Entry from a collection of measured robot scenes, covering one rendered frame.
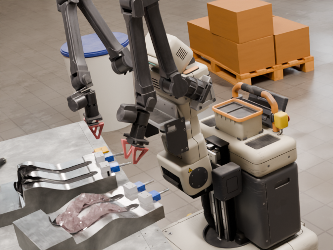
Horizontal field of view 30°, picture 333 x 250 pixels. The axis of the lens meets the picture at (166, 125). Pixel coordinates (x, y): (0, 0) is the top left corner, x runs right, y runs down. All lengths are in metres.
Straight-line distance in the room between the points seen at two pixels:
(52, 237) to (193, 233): 1.16
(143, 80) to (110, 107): 2.80
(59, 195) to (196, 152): 0.63
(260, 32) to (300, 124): 1.13
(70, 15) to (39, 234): 0.96
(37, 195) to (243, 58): 3.44
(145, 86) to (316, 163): 2.23
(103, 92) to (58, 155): 2.06
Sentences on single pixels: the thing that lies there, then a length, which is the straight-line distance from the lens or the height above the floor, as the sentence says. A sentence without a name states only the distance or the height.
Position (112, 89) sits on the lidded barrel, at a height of 0.37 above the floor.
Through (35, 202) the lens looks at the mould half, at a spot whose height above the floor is 0.87.
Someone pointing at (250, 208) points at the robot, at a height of 0.51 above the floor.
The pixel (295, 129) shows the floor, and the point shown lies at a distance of 4.87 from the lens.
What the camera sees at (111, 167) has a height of 0.90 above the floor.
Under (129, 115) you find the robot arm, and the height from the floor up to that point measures 1.19.
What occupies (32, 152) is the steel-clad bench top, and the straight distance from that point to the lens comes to 3.19.
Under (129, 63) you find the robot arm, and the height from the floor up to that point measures 1.25.
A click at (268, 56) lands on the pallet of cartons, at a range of 5.79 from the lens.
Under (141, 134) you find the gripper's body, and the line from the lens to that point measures 2.41.
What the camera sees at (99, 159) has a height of 0.90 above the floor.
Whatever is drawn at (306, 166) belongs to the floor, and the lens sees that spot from 4.34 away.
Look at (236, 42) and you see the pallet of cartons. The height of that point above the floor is 0.43.
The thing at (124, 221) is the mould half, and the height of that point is 0.87.
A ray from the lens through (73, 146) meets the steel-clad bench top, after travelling 3.15.
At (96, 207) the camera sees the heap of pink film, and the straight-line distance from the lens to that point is 2.34.
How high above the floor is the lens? 2.08
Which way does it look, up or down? 24 degrees down
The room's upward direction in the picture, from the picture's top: 8 degrees counter-clockwise
